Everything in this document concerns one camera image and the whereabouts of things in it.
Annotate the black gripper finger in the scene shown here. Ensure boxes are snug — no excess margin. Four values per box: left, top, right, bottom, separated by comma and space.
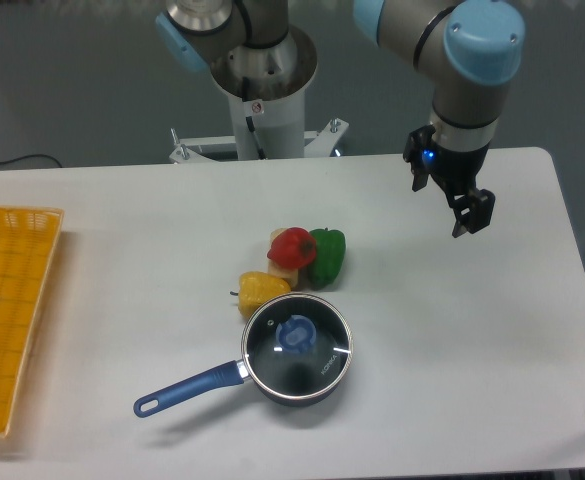
403, 124, 435, 192
450, 188, 496, 238

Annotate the green bell pepper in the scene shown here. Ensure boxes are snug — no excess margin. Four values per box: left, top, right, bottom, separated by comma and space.
307, 228, 346, 289

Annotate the yellow bell pepper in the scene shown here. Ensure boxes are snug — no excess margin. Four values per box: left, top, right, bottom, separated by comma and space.
230, 271, 291, 319

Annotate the black floor cable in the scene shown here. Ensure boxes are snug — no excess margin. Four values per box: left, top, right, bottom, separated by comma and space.
0, 153, 64, 168

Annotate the glass lid with blue knob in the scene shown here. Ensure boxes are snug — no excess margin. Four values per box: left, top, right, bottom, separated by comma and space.
241, 292, 353, 406

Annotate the red bell pepper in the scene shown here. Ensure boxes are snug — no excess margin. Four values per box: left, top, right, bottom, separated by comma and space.
267, 227, 317, 269

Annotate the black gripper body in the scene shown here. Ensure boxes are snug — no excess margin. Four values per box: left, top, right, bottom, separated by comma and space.
423, 132, 489, 208

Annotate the blue handled saucepan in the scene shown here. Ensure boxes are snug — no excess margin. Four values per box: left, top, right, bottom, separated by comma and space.
132, 293, 355, 419

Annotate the yellow woven basket tray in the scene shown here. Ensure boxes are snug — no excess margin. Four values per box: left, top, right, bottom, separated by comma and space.
0, 206, 64, 438

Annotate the beige bread piece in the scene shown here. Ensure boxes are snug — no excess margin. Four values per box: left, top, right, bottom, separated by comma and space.
267, 228, 299, 289

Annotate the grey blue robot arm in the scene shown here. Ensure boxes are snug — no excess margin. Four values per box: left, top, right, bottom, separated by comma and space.
155, 1, 525, 236

